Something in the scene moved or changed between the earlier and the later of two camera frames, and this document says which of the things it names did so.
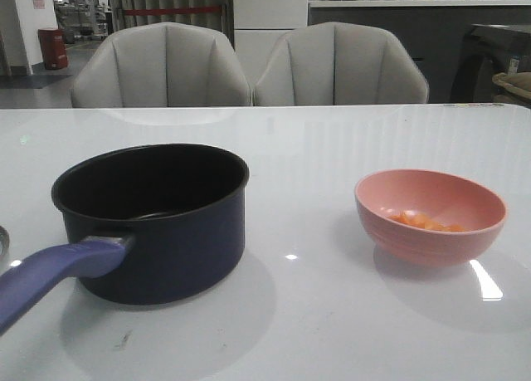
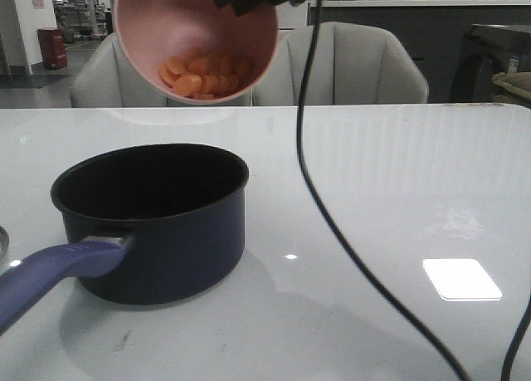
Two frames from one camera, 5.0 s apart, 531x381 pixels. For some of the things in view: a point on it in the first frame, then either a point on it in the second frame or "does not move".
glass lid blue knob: (4, 243) does not move
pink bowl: (426, 217) to (188, 46)
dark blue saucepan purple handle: (143, 225) does not move
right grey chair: (339, 63) does not move
